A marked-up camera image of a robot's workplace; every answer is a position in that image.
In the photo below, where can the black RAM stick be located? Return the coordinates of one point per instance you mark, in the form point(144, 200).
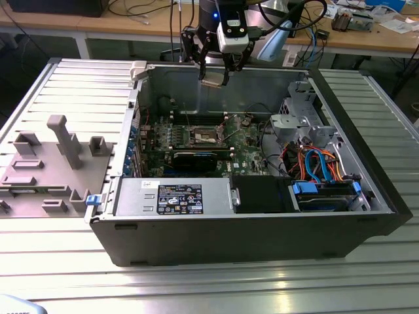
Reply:
point(224, 154)

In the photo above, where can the small black box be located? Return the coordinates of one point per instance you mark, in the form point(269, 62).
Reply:
point(322, 34)

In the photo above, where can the hard disk in blue carrier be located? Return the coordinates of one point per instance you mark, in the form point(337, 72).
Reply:
point(327, 203)

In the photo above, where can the black open PC case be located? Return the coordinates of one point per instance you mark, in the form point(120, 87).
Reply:
point(229, 238)

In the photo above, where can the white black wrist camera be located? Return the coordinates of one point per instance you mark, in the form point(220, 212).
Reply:
point(234, 39)

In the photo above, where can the thin metal locking lever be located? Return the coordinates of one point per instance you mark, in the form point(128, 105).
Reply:
point(187, 114)
point(234, 136)

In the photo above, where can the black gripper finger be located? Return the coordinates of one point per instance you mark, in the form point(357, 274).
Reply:
point(194, 42)
point(237, 60)

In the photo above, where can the copper finned heat sink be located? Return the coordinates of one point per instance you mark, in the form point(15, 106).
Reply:
point(340, 21)

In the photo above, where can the tall black box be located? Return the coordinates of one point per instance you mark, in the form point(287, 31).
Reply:
point(297, 31)

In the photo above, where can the square silver CPU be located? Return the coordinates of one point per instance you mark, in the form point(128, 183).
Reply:
point(212, 79)

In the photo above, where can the blue case latch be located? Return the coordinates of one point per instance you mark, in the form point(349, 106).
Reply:
point(93, 200)

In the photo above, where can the grey power supply unit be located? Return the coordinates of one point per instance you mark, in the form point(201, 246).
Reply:
point(131, 196)

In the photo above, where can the white paper sheet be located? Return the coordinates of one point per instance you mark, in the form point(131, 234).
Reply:
point(397, 26)

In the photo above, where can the white rounded device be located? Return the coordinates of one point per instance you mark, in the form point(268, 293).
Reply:
point(16, 305)

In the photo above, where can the beige case latch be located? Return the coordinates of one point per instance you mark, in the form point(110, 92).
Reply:
point(137, 70)

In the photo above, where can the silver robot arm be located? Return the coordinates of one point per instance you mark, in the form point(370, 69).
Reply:
point(273, 42)

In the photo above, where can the green motherboard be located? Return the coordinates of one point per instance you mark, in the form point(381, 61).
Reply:
point(245, 153)

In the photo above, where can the white power strip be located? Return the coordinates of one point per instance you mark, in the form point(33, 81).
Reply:
point(290, 59)

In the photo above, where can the CPU socket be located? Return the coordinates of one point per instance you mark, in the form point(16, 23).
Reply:
point(204, 135)

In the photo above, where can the long wooden desk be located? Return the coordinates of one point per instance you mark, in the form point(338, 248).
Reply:
point(131, 24)

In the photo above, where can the grey metal drive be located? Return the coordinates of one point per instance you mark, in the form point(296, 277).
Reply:
point(361, 23)

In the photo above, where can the silver metal drive cage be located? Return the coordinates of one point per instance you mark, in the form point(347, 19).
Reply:
point(288, 124)

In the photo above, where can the black plastic fan shroud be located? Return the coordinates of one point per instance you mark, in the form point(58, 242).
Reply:
point(258, 196)

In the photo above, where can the black graphics card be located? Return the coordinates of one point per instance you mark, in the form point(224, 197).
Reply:
point(193, 162)

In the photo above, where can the printed white paper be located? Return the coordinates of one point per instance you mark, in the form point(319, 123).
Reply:
point(328, 11)

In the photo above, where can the wide black box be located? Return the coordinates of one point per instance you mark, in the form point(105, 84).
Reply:
point(49, 8)

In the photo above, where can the grey plastic parts rack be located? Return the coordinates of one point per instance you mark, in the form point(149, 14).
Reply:
point(49, 157)

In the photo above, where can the blue cardboard box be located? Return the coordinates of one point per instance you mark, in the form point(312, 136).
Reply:
point(389, 4)

